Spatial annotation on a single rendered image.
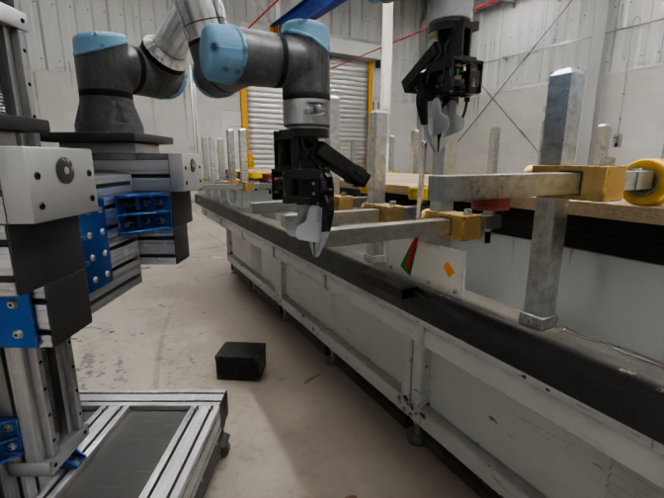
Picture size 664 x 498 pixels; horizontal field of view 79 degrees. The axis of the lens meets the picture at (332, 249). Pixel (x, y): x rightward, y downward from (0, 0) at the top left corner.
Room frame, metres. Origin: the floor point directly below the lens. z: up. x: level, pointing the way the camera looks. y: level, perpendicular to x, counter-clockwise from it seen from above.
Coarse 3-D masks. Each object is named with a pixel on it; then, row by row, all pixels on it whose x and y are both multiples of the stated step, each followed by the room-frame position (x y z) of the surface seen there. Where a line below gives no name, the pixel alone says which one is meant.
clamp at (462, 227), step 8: (432, 216) 0.86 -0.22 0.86; (440, 216) 0.84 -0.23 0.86; (448, 216) 0.82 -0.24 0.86; (456, 216) 0.79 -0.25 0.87; (464, 216) 0.78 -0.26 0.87; (472, 216) 0.79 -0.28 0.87; (480, 216) 0.80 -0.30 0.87; (456, 224) 0.79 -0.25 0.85; (464, 224) 0.78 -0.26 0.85; (472, 224) 0.79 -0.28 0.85; (480, 224) 0.80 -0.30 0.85; (456, 232) 0.79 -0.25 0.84; (464, 232) 0.78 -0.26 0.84; (472, 232) 0.79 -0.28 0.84; (464, 240) 0.78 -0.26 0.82
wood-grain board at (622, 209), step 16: (400, 176) 1.97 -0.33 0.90; (416, 176) 1.97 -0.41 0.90; (400, 192) 1.27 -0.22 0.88; (528, 208) 0.87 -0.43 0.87; (576, 208) 0.78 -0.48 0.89; (592, 208) 0.75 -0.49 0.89; (608, 208) 0.73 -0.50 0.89; (624, 208) 0.71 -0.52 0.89; (640, 208) 0.68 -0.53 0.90; (656, 208) 0.66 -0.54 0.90; (656, 224) 0.66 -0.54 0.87
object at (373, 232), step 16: (368, 224) 0.74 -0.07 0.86; (384, 224) 0.74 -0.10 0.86; (400, 224) 0.75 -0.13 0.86; (416, 224) 0.77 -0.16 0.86; (432, 224) 0.79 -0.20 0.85; (448, 224) 0.81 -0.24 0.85; (496, 224) 0.87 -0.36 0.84; (336, 240) 0.68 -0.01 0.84; (352, 240) 0.70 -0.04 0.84; (368, 240) 0.71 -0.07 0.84; (384, 240) 0.73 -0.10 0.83
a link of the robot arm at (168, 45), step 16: (176, 16) 1.04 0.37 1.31; (160, 32) 1.07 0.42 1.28; (176, 32) 1.05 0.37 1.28; (144, 48) 1.07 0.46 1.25; (160, 48) 1.08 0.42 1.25; (176, 48) 1.08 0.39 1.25; (160, 64) 1.08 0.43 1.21; (176, 64) 1.10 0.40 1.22; (160, 80) 1.10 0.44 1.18; (176, 80) 1.14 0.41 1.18; (144, 96) 1.13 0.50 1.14; (160, 96) 1.15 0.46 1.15; (176, 96) 1.18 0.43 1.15
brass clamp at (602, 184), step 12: (528, 168) 0.68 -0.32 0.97; (540, 168) 0.65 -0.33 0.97; (552, 168) 0.63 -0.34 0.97; (564, 168) 0.61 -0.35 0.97; (576, 168) 0.60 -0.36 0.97; (588, 168) 0.58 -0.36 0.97; (600, 168) 0.57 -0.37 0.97; (612, 168) 0.56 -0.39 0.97; (624, 168) 0.58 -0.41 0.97; (588, 180) 0.58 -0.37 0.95; (600, 180) 0.56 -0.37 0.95; (612, 180) 0.56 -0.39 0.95; (624, 180) 0.58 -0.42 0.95; (588, 192) 0.58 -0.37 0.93; (600, 192) 0.56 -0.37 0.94; (612, 192) 0.57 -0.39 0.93
